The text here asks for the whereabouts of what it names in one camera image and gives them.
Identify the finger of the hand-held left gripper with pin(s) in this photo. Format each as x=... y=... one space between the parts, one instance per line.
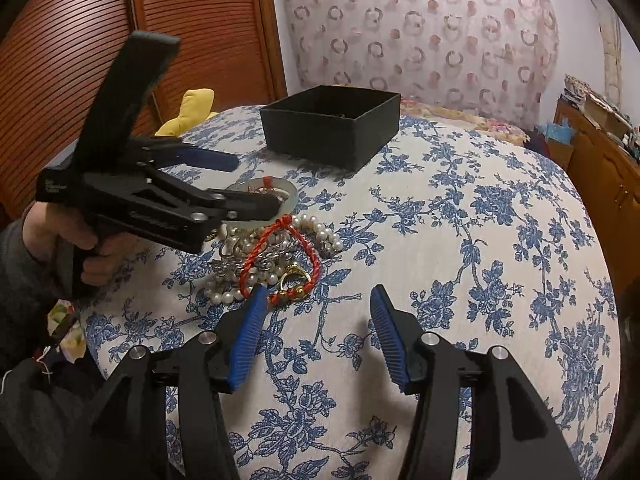
x=250 y=205
x=215 y=157

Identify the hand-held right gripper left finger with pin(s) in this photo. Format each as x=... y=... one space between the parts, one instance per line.
x=246 y=345

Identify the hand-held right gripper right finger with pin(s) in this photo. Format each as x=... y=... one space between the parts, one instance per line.
x=392 y=340

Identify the pale jade bangle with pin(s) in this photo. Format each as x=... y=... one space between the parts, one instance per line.
x=289 y=192

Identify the black square box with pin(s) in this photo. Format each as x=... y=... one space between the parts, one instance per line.
x=320 y=135

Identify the person's left hand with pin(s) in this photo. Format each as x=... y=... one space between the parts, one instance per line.
x=102 y=260

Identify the yellow plush toy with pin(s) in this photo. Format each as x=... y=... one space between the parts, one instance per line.
x=195 y=105

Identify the blue floral cloth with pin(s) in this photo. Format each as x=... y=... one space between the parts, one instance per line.
x=425 y=240

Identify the wooden slatted wardrobe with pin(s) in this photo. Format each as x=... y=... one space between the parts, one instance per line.
x=200 y=20

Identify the patchwork floral cloth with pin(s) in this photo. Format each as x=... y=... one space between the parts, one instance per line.
x=67 y=330

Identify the person's dark clothing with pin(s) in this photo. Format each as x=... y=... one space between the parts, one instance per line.
x=40 y=420

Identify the pink floral blanket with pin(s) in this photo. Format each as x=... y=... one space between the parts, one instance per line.
x=480 y=122

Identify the blue plastic bag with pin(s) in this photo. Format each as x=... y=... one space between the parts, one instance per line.
x=557 y=132

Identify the wooden cabinet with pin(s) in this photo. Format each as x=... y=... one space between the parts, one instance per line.
x=600 y=170

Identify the cardboard box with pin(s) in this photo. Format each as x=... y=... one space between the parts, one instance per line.
x=605 y=115

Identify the stone patterned pipe cover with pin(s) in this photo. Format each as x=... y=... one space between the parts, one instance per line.
x=612 y=55

